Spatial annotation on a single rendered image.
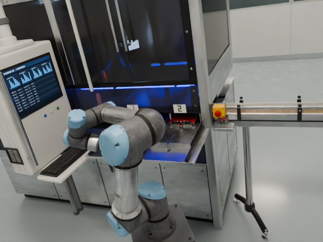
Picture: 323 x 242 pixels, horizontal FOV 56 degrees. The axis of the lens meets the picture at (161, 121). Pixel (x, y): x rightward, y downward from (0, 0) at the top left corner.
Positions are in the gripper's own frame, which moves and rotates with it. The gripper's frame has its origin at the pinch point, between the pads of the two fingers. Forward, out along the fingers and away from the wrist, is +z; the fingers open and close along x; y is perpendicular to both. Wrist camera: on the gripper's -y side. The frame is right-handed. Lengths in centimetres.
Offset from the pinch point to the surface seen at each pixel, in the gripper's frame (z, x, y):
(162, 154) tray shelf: 9.7, 40.4, -8.8
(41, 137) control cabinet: -69, 60, -21
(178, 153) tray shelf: 18.0, 39.6, -5.7
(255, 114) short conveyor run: 62, 63, 24
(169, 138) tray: 12, 58, -3
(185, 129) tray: 22, 66, 3
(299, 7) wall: 205, 457, 190
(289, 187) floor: 126, 124, -38
